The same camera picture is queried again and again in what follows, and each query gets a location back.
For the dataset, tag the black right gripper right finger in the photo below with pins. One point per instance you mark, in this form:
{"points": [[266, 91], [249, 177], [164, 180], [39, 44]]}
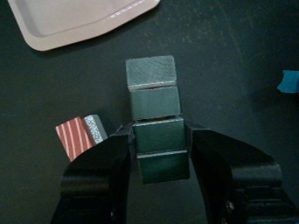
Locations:
{"points": [[238, 180]]}

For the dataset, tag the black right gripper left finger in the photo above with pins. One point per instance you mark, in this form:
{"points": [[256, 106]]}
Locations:
{"points": [[98, 175]]}

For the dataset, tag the green wooden sushi roll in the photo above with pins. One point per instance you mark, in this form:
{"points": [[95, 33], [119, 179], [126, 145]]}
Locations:
{"points": [[155, 102]]}

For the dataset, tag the red white striped sushi piece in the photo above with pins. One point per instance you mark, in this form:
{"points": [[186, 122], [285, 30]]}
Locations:
{"points": [[74, 137]]}

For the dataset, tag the pale pink rectangular plate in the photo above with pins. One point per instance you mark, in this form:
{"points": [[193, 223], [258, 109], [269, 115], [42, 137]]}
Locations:
{"points": [[78, 17]]}

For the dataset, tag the blue tape piece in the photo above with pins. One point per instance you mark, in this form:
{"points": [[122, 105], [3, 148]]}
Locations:
{"points": [[290, 81]]}

